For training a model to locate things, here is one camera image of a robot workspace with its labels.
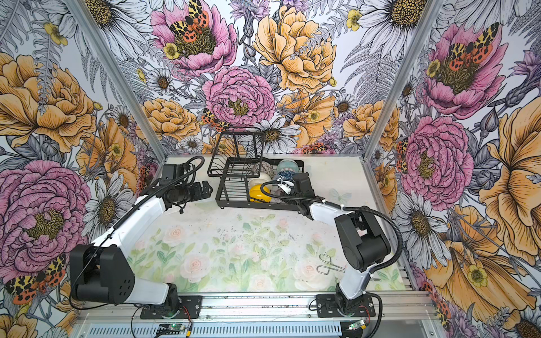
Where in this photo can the cream white bowl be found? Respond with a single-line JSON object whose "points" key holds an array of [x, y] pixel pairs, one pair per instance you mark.
{"points": [[263, 178]]}

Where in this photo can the pink striped glass bowl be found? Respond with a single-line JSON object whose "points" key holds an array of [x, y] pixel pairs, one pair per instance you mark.
{"points": [[279, 190]]}

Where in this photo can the metal tongs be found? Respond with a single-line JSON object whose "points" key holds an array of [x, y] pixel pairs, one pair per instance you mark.
{"points": [[327, 266]]}

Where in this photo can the blue patterned bowl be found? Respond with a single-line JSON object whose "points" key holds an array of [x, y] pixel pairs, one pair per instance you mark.
{"points": [[286, 174]]}

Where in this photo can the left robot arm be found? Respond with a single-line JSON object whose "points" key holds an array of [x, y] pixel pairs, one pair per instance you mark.
{"points": [[100, 272]]}

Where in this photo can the aluminium mounting rail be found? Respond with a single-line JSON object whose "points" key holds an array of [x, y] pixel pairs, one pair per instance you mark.
{"points": [[273, 306]]}

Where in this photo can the black white patterned bowl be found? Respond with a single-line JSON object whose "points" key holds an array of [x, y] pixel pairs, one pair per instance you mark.
{"points": [[265, 168]]}

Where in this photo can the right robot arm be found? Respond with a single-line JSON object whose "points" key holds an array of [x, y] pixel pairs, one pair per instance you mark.
{"points": [[364, 243]]}

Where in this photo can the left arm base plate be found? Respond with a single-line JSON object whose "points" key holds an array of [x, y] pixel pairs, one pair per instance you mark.
{"points": [[186, 307]]}

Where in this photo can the black wire dish rack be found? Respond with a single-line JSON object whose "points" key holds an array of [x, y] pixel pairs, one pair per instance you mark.
{"points": [[233, 159]]}

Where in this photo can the mint green bowl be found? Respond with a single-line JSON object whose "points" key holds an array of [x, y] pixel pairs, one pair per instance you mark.
{"points": [[288, 164]]}

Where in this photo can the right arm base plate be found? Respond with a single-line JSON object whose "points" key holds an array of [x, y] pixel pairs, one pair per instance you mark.
{"points": [[336, 306]]}

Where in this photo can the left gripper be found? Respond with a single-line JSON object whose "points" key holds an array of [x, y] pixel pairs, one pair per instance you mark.
{"points": [[197, 195]]}

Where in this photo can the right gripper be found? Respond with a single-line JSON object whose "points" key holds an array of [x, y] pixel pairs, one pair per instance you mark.
{"points": [[291, 202]]}

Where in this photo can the yellow bowl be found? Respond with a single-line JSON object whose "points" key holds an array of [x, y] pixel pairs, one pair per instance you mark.
{"points": [[256, 195]]}

